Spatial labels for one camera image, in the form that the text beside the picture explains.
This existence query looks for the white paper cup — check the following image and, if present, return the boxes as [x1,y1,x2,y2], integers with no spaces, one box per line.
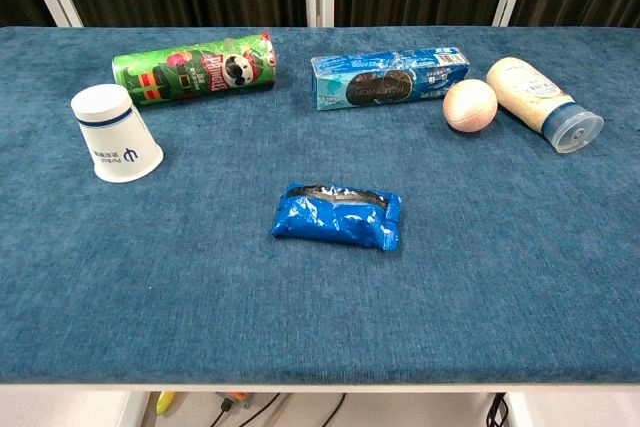
[70,83,165,184]

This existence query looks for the blue Oreo snack packet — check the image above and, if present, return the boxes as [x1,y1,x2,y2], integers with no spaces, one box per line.
[270,182,404,251]

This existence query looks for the blue Oreo cookie box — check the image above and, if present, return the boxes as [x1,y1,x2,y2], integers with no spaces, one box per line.
[310,45,471,112]

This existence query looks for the blue table cloth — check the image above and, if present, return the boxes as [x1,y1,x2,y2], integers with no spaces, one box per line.
[0,25,640,387]

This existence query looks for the green Pringles can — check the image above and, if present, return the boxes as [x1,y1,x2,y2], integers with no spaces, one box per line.
[111,31,278,107]

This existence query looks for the pink ball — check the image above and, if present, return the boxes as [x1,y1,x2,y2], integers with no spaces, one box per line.
[442,78,500,135]

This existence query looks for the cream squeeze sauce bottle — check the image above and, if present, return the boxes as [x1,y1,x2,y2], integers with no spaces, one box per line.
[485,56,605,155]

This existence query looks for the yellow plastic object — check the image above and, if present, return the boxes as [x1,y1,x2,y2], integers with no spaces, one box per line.
[155,390,177,416]

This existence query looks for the white table leg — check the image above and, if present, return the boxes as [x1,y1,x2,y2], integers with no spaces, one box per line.
[116,390,151,427]
[502,391,537,427]

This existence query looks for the black cable bundle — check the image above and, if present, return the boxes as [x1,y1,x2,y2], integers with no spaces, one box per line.
[208,393,346,427]

